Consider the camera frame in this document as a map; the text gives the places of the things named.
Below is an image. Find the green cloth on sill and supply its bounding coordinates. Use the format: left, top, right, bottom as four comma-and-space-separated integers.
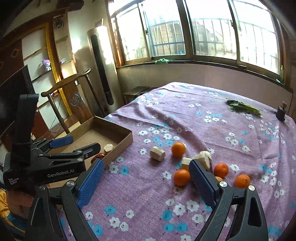
155, 58, 170, 65

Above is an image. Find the brown cardboard box tray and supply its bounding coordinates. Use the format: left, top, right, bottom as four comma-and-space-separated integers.
50, 116, 133, 168

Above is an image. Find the black television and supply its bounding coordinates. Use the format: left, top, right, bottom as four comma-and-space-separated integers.
0, 65, 35, 136

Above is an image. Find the green bottle on sill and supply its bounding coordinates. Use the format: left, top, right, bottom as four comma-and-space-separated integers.
279, 65, 284, 84

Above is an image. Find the wooden chair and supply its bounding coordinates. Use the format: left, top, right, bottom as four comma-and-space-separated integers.
41, 68, 105, 134

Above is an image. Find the purple plush toy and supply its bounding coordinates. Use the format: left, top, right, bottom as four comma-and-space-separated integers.
42, 59, 52, 72

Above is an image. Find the wooden display shelf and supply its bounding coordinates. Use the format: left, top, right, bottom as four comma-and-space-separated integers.
1, 8, 92, 139

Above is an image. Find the small dark side table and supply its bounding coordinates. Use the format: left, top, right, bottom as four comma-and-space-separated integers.
123, 86, 149, 104

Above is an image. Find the purple floral tablecloth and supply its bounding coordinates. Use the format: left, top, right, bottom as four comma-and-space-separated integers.
82, 82, 295, 240

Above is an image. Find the red jujube date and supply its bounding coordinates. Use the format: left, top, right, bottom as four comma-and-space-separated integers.
91, 153, 105, 164

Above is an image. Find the tall standing air conditioner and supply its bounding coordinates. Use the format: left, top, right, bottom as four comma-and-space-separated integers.
87, 26, 125, 115

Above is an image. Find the beige sugarcane chunk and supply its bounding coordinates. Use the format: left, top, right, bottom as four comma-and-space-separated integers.
192, 151, 212, 171
103, 143, 114, 155
149, 146, 166, 162
181, 157, 192, 171

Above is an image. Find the beige sugarcane chunk in box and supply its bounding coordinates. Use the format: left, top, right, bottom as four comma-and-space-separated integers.
103, 143, 114, 155

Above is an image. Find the green leafy vegetable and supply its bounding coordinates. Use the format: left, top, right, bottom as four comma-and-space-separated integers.
226, 99, 262, 117

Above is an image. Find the small dark bottle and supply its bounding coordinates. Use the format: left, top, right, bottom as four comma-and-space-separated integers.
276, 101, 287, 121

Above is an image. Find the window with metal bars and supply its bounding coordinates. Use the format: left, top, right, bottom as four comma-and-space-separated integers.
107, 1, 287, 84

